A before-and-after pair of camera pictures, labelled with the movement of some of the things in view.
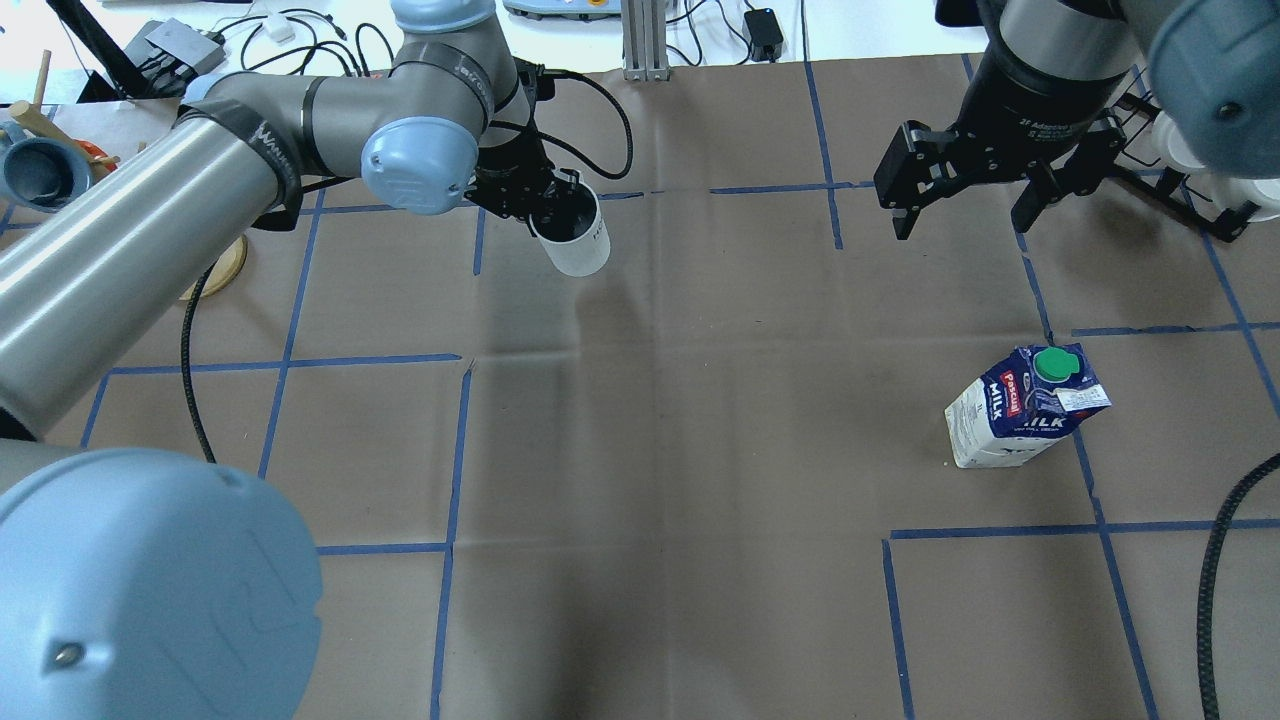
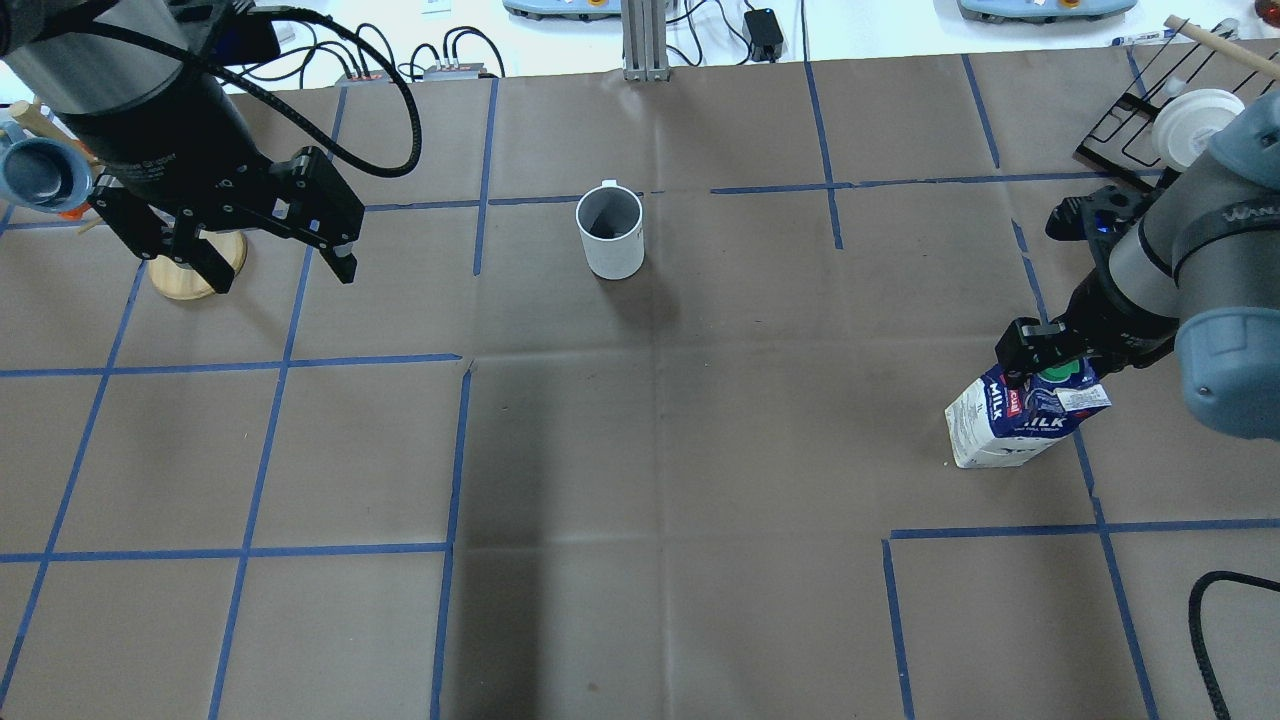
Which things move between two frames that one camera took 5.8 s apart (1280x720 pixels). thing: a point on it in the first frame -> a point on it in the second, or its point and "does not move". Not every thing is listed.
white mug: [568, 225] -> [610, 220]
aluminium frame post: [644, 31] does not move
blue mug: [40, 173] does not move
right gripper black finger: [906, 175] -> [1027, 346]
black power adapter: [765, 35] does not move
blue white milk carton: [1033, 396] does not move
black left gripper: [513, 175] -> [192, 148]
